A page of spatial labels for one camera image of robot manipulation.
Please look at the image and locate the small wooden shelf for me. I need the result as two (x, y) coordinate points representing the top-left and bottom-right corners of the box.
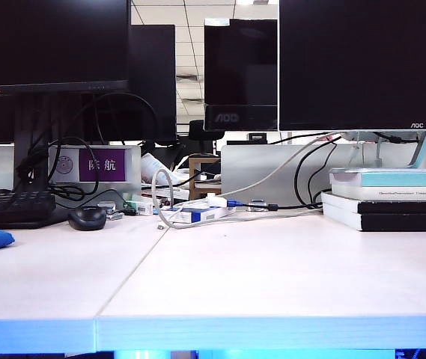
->
(188, 156), (222, 200)

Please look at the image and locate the white and blue box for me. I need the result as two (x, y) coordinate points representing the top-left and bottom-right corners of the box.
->
(159, 204), (237, 226)

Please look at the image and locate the grey desk partition panel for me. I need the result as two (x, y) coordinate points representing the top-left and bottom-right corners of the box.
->
(220, 143), (426, 207)

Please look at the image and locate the black office chair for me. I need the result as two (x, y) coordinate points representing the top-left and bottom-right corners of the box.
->
(188, 119), (225, 158)

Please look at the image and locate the small green white box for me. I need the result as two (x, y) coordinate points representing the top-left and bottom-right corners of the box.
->
(124, 197), (154, 217)

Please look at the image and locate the small silver gadget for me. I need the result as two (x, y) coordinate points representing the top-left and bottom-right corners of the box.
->
(97, 200), (126, 221)

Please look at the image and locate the purple name sign plate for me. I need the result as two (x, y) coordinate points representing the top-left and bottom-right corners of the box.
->
(49, 144), (142, 195)

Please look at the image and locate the black AOC monitor back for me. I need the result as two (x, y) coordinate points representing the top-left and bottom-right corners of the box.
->
(203, 18), (279, 132)

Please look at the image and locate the black monitor rear side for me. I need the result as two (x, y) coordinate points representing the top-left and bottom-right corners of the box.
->
(128, 24), (178, 143)

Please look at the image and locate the black computer mouse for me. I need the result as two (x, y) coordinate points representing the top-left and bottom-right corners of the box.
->
(67, 205), (109, 231)

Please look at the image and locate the white spine book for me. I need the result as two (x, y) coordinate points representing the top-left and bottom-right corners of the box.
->
(330, 183), (426, 203)

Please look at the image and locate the teal cover book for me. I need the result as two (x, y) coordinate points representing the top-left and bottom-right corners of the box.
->
(327, 167), (426, 188)

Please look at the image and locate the black monitor stand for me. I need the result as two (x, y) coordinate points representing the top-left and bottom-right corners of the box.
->
(12, 93), (55, 192)

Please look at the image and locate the large black AOC monitor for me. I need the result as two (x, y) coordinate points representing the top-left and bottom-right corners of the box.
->
(279, 0), (426, 132)

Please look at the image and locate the black keyboard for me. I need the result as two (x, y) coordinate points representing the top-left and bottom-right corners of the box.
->
(0, 188), (58, 230)

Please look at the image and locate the silver monitor stand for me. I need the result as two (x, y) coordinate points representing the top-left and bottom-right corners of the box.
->
(341, 129), (426, 169)

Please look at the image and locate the white blue cable connector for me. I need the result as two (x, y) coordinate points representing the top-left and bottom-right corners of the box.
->
(205, 191), (244, 209)

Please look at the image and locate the light grey cable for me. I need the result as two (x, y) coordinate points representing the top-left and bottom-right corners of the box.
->
(150, 130), (344, 230)

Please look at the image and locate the black cable with ferrite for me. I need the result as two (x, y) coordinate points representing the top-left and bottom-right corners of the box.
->
(242, 200), (324, 212)

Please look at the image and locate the black hanging cable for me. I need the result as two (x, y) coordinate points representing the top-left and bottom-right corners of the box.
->
(294, 135), (343, 209)
(307, 145), (339, 206)

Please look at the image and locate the thin black cable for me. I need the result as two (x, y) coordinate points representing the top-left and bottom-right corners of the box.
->
(267, 131), (333, 145)

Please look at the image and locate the black arched monitor cable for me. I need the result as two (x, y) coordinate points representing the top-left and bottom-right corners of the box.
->
(62, 91), (159, 147)

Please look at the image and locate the black tangled cable bundle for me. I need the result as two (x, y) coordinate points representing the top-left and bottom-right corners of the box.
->
(15, 135), (102, 203)

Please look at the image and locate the black cable under monitor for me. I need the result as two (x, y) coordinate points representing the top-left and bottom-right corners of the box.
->
(371, 130), (426, 154)

